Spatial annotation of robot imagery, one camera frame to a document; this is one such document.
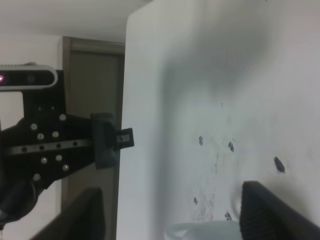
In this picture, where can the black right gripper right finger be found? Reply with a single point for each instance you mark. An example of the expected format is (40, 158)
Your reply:
(263, 216)

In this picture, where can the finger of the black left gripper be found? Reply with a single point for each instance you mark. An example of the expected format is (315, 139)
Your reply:
(125, 138)

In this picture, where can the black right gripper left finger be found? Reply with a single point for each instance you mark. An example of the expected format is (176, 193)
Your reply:
(83, 219)

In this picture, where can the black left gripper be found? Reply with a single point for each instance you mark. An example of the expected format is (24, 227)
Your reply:
(53, 144)

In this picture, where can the light blue porcelain teapot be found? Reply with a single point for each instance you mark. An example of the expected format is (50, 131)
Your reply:
(215, 230)

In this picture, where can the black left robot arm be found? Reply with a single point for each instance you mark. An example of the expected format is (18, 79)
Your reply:
(18, 198)

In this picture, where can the brown wooden door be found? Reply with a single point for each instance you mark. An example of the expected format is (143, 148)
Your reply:
(94, 86)

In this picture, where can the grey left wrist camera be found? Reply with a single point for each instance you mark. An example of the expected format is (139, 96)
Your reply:
(20, 77)

